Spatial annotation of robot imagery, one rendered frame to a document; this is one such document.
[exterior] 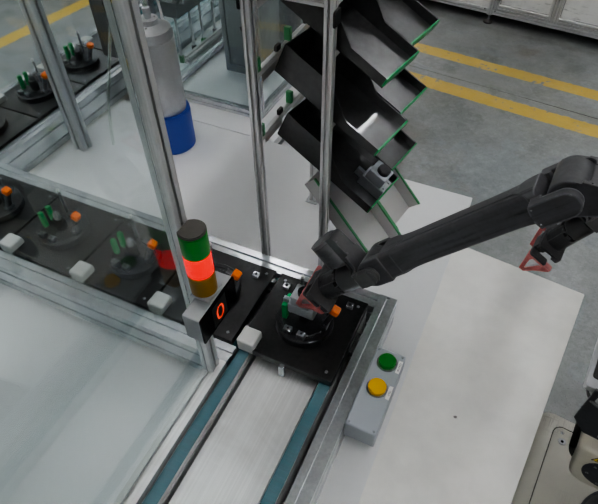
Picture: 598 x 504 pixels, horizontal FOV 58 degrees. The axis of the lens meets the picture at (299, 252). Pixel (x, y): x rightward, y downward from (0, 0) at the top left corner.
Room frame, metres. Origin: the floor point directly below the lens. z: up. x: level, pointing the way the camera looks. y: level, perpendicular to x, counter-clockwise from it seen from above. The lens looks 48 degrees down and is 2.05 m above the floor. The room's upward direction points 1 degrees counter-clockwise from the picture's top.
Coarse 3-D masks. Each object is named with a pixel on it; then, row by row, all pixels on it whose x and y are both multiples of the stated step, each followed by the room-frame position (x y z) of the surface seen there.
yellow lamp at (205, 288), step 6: (210, 276) 0.62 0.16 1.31; (192, 282) 0.61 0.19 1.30; (198, 282) 0.61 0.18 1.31; (204, 282) 0.61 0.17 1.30; (210, 282) 0.62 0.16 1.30; (216, 282) 0.63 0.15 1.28; (192, 288) 0.61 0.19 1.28; (198, 288) 0.61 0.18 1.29; (204, 288) 0.61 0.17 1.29; (210, 288) 0.61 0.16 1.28; (216, 288) 0.63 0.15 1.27; (198, 294) 0.61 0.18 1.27; (204, 294) 0.61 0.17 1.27; (210, 294) 0.61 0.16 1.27
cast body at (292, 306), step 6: (300, 288) 0.76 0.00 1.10; (294, 294) 0.75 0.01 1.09; (300, 294) 0.74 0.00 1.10; (288, 300) 0.76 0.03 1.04; (294, 300) 0.74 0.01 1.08; (306, 300) 0.73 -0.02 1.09; (288, 306) 0.75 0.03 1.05; (294, 306) 0.74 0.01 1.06; (294, 312) 0.74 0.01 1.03; (300, 312) 0.73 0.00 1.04; (306, 312) 0.73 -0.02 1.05; (312, 312) 0.72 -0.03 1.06; (312, 318) 0.72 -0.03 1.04
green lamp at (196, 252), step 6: (180, 240) 0.61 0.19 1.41; (198, 240) 0.61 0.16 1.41; (204, 240) 0.62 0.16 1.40; (180, 246) 0.62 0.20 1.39; (186, 246) 0.61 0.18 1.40; (192, 246) 0.61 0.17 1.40; (198, 246) 0.61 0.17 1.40; (204, 246) 0.62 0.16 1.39; (186, 252) 0.61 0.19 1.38; (192, 252) 0.61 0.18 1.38; (198, 252) 0.61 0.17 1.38; (204, 252) 0.62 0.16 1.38; (186, 258) 0.61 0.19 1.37; (192, 258) 0.61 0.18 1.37; (198, 258) 0.61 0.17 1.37; (204, 258) 0.61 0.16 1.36
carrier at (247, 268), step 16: (224, 256) 0.97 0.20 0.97; (224, 272) 0.90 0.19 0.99; (272, 272) 0.91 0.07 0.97; (240, 288) 0.86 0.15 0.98; (256, 288) 0.86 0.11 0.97; (240, 304) 0.81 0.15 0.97; (256, 304) 0.82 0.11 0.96; (224, 320) 0.76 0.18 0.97; (240, 320) 0.76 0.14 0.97; (224, 336) 0.72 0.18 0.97
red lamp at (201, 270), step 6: (210, 252) 0.63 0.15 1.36; (210, 258) 0.63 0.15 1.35; (186, 264) 0.61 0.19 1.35; (192, 264) 0.61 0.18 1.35; (198, 264) 0.61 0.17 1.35; (204, 264) 0.61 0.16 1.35; (210, 264) 0.62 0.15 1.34; (186, 270) 0.62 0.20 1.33; (192, 270) 0.61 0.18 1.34; (198, 270) 0.61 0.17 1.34; (204, 270) 0.61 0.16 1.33; (210, 270) 0.62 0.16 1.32; (192, 276) 0.61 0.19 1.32; (198, 276) 0.61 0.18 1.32; (204, 276) 0.61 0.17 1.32
